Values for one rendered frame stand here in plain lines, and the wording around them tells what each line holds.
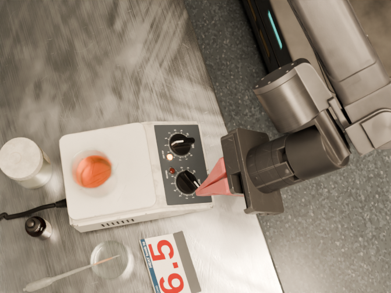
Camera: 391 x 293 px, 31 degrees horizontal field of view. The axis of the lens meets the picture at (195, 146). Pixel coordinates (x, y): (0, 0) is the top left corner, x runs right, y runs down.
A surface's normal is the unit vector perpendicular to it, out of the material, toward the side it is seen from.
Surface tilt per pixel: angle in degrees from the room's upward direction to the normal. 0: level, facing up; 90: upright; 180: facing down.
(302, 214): 0
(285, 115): 43
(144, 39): 0
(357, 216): 0
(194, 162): 30
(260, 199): 50
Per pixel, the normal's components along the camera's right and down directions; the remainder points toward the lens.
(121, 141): -0.03, -0.25
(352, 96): -0.09, 0.29
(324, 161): -0.35, 0.59
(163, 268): 0.59, -0.39
